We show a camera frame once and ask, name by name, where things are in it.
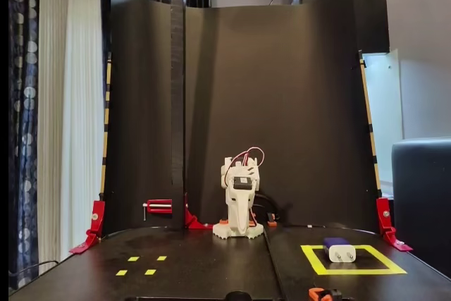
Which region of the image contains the white cabinet door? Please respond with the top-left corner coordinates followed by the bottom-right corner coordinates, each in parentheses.
top-left (362, 48), bottom-right (404, 184)

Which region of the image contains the yellow black striped stick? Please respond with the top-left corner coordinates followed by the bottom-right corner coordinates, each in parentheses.
top-left (357, 49), bottom-right (383, 199)
top-left (99, 52), bottom-right (113, 202)

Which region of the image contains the yellow tape square outline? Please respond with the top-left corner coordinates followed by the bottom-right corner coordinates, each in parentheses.
top-left (300, 244), bottom-right (408, 276)

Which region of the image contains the blue white charger block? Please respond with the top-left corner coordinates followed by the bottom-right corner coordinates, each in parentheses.
top-left (323, 237), bottom-right (357, 264)

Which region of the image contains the red pole base bracket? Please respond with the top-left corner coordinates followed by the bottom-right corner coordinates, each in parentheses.
top-left (183, 191), bottom-right (214, 231)

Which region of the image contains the red corner bracket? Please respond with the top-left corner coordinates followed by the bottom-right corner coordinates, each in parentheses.
top-left (68, 200), bottom-right (106, 255)
top-left (375, 197), bottom-right (414, 253)

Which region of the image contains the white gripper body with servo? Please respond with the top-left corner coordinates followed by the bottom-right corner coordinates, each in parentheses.
top-left (225, 168), bottom-right (261, 197)

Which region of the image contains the thin black cable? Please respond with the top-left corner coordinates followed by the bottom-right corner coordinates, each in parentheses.
top-left (8, 260), bottom-right (60, 277)

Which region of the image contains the red screw clamp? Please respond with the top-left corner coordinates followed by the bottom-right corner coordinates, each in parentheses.
top-left (142, 199), bottom-right (173, 222)

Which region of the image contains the orange black spring clamp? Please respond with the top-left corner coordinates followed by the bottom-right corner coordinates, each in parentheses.
top-left (308, 287), bottom-right (343, 301)

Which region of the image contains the red white servo cable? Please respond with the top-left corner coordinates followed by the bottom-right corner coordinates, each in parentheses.
top-left (225, 147), bottom-right (265, 178)

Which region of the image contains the dark blue sofa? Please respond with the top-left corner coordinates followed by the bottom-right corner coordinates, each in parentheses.
top-left (391, 137), bottom-right (451, 279)

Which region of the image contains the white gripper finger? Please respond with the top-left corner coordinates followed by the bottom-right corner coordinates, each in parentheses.
top-left (227, 188), bottom-right (254, 237)

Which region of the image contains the white pleated curtain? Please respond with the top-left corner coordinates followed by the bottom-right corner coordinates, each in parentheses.
top-left (37, 0), bottom-right (106, 276)

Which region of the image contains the black backdrop board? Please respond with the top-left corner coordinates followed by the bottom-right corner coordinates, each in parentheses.
top-left (101, 0), bottom-right (383, 237)

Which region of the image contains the blue patterned curtain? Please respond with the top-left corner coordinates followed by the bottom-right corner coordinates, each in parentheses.
top-left (8, 0), bottom-right (42, 291)

